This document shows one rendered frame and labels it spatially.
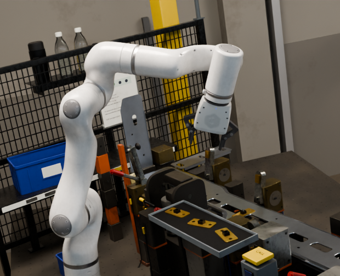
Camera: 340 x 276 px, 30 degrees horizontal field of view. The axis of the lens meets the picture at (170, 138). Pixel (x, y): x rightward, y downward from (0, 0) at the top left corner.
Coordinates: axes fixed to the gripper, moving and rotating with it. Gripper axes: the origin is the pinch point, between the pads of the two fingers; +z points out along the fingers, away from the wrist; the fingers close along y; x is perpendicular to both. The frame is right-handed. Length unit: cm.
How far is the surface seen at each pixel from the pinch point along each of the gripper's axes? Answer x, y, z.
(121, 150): 51, -29, 41
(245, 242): -30.5, 14.7, 10.6
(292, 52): 274, 66, 69
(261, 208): 20.3, 26.6, 34.0
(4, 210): 37, -71, 72
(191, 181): 9.5, -0.8, 21.4
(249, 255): -38.0, 15.4, 8.8
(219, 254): -36.1, 7.8, 12.0
